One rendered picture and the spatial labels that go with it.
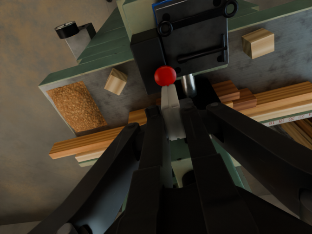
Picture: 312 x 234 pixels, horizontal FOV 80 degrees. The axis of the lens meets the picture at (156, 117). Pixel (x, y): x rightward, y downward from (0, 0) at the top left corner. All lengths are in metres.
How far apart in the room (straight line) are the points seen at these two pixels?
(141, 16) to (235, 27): 0.18
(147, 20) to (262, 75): 0.28
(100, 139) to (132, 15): 0.29
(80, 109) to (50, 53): 1.06
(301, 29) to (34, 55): 1.41
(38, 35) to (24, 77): 0.35
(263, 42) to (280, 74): 0.12
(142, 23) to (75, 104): 0.22
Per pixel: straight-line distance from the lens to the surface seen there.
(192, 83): 0.34
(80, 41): 0.70
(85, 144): 0.49
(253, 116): 0.45
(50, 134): 1.92
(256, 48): 0.38
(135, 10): 0.30
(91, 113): 0.44
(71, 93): 0.42
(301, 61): 0.50
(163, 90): 0.19
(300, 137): 1.85
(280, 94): 0.48
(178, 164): 0.31
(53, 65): 1.50
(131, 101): 0.43
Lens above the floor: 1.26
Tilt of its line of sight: 52 degrees down
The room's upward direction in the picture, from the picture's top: 176 degrees clockwise
